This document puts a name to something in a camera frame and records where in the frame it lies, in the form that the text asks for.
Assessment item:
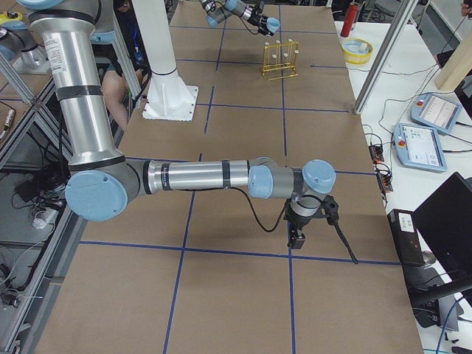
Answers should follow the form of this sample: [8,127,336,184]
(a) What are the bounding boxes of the teach pendant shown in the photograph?
[393,123,448,173]
[410,93,462,134]

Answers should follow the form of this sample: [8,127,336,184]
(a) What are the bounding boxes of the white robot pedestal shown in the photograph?
[132,0,198,122]

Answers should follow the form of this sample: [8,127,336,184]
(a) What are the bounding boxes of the yellow rimmed blue bowl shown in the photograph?
[341,38,374,65]

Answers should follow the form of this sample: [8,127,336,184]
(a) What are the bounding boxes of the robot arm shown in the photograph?
[23,1,339,249]
[200,0,280,36]

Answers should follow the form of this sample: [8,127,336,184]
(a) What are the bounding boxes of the gold wire cup holder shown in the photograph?
[260,38,299,81]

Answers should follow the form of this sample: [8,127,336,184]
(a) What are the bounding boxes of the person in black clothes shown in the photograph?
[102,1,148,131]

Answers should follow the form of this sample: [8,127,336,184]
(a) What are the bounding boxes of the wooden beam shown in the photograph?
[434,31,472,91]

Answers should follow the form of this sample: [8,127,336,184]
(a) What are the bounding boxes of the far teach pendant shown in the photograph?
[410,93,462,134]

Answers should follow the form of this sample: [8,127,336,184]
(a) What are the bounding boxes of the light blue cup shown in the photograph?
[266,17,280,35]

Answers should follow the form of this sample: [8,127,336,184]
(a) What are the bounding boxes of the near teach pendant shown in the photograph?
[393,123,448,173]

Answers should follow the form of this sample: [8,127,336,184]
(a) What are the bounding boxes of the black monitor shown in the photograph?
[410,172,471,306]

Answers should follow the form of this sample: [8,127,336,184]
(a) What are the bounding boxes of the red thermos bottle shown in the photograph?
[340,2,359,38]

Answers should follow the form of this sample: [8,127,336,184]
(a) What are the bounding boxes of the black computer box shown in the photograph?
[387,209,425,267]

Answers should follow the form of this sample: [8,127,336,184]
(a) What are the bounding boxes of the aluminium frame post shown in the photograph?
[353,0,417,114]

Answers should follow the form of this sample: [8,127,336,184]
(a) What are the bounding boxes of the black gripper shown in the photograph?
[249,4,269,35]
[284,201,324,249]

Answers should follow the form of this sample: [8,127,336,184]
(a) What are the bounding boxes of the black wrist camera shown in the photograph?
[324,195,339,226]

